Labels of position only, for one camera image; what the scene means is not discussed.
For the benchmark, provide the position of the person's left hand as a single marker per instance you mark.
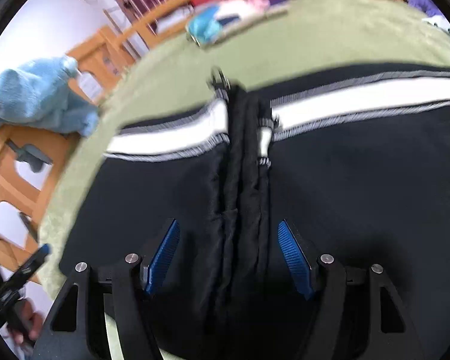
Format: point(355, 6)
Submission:
point(33, 320)

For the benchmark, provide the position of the light blue fleece garment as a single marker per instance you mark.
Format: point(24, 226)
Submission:
point(37, 94)

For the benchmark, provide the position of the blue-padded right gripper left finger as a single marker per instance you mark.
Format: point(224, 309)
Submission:
point(158, 255)

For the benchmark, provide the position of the wooden bed frame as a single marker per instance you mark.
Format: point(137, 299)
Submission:
point(97, 63)

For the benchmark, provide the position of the green bed blanket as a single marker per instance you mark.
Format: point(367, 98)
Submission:
point(88, 299)

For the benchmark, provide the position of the colourful geometric cushion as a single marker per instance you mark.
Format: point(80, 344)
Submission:
point(228, 17)

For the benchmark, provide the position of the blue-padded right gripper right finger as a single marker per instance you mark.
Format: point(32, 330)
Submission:
point(296, 261)

